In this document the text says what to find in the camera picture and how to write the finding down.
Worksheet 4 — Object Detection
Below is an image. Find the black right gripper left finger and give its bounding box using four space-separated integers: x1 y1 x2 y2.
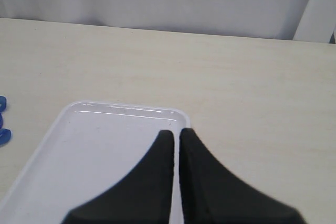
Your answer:
63 130 174 223

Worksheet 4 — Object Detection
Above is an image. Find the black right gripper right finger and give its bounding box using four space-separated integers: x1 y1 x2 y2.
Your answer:
179 128 305 223

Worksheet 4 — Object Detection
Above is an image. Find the blue container lid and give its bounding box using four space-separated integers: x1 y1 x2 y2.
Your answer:
0 95 12 147

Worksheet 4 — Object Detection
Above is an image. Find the white plastic tray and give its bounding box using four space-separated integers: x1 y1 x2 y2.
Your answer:
1 101 191 223

